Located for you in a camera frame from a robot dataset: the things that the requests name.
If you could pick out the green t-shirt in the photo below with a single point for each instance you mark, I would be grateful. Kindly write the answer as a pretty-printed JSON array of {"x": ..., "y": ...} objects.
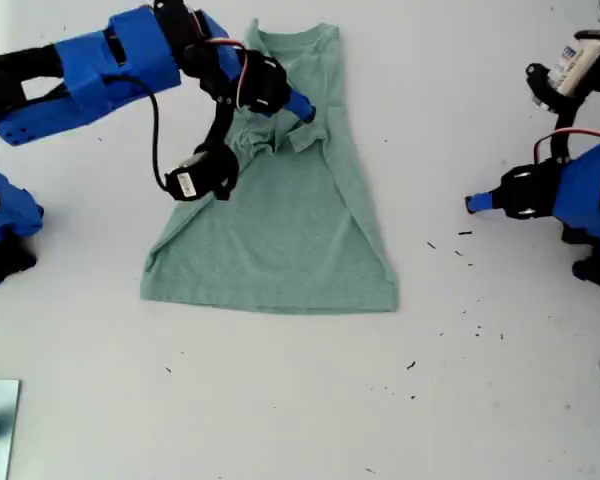
[{"x": 280, "y": 240}]

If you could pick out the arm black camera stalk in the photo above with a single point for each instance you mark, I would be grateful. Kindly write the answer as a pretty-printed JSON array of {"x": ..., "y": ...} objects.
[
  {"x": 562, "y": 135},
  {"x": 220, "y": 125}
]

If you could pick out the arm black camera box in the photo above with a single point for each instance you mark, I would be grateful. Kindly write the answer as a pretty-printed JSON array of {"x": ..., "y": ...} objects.
[
  {"x": 200, "y": 175},
  {"x": 577, "y": 65}
]

